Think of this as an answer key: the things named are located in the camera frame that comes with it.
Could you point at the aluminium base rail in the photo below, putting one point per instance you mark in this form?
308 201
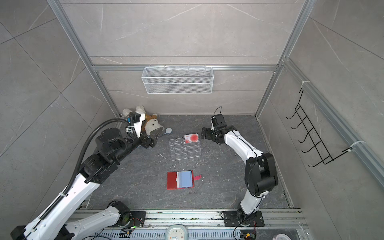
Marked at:
210 224

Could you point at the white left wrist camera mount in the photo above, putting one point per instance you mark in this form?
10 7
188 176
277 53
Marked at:
134 127

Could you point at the horizontal aluminium wall rail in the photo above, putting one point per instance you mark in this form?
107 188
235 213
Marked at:
136 67

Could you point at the white round device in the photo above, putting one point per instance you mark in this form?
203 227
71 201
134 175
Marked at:
177 232

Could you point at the clear acrylic tiered card stand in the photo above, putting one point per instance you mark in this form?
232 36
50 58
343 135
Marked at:
181 151

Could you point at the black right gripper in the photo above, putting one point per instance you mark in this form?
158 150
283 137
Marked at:
208 136

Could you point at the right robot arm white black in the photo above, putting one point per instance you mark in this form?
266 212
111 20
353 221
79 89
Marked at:
260 168

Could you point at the white card red circle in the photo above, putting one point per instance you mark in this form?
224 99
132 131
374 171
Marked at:
191 138

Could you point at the right wall aluminium rail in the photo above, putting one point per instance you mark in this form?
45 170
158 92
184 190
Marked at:
363 152

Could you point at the white wire mesh basket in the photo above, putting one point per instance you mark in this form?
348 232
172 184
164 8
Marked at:
178 81

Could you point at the vertical aluminium corner post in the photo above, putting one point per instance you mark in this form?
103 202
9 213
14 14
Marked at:
298 27

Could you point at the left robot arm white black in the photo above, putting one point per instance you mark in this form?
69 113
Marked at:
100 157

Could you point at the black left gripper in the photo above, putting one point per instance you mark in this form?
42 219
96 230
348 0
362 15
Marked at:
145 142

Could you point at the black wire hook rack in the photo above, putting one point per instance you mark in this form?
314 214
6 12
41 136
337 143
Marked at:
313 136

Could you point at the white plastic card sleeves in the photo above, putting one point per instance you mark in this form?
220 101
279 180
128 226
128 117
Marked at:
185 179

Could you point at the left aluminium corner post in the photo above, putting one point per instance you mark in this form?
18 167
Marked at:
59 11

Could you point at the white teddy bear brown shirt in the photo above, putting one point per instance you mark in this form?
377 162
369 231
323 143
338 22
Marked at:
151 122

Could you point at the red leather card holder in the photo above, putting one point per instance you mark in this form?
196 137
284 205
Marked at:
172 182

